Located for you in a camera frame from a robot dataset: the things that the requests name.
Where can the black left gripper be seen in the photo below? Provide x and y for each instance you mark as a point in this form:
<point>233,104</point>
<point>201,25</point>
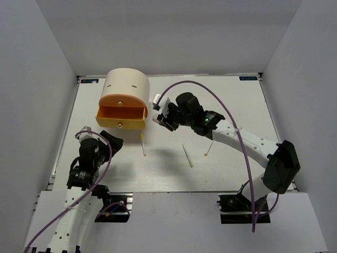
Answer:
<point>116,143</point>

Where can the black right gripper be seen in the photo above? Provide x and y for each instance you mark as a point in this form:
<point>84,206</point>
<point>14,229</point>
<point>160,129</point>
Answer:
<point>166,122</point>

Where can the orange organizer drawer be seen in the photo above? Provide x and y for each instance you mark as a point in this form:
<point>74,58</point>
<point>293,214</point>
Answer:
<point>113,100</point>

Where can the pink white mini stapler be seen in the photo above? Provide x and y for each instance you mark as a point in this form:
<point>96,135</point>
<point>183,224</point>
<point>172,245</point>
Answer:
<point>155,118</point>

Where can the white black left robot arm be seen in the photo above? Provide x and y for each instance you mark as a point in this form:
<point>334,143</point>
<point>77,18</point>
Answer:
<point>85,195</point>

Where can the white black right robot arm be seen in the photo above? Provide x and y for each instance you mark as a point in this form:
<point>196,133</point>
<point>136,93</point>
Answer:
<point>279,160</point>

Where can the white pen bright yellow cap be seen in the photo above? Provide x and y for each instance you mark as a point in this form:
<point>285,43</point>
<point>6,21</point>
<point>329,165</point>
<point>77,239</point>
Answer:
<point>143,145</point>

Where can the white pen orange-yellow cap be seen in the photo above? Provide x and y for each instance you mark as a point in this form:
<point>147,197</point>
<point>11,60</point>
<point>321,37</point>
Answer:
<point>208,148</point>

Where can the white pen pale yellow ends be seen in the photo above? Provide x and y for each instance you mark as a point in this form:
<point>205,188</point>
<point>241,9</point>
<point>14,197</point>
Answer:
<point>187,156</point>

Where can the cream round drawer organizer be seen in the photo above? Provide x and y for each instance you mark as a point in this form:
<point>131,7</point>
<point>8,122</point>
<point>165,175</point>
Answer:
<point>127,81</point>

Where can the blue logo sticker left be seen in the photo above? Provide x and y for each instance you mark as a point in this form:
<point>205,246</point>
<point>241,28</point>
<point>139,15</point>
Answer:
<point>89,81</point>

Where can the blue logo sticker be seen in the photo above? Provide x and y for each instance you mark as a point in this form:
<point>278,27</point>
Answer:
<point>248,78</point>
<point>89,81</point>

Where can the blue logo sticker right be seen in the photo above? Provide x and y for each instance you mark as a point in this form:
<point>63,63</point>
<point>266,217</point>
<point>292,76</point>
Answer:
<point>248,78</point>

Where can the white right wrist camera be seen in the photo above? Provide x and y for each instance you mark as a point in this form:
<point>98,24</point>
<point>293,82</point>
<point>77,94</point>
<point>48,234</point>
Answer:
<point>160,104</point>

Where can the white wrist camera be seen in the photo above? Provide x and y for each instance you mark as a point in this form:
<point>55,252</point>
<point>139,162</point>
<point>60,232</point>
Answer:
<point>85,133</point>
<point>160,104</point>

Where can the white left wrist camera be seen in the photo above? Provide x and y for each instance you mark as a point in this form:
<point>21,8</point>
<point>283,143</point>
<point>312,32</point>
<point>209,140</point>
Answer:
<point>85,133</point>

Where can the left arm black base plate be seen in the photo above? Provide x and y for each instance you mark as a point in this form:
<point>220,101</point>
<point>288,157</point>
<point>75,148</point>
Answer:
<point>116,209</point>

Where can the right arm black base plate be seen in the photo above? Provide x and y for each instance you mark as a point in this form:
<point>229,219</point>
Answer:
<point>234,210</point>

